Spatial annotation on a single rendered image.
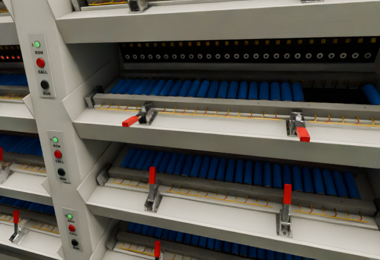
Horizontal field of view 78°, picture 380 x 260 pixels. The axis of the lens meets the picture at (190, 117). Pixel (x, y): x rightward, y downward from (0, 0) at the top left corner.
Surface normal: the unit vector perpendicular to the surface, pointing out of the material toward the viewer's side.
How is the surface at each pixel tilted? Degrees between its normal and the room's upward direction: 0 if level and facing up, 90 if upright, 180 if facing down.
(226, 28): 111
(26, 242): 21
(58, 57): 90
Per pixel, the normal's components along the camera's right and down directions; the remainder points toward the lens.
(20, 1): -0.27, 0.28
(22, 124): -0.25, 0.61
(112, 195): -0.11, -0.79
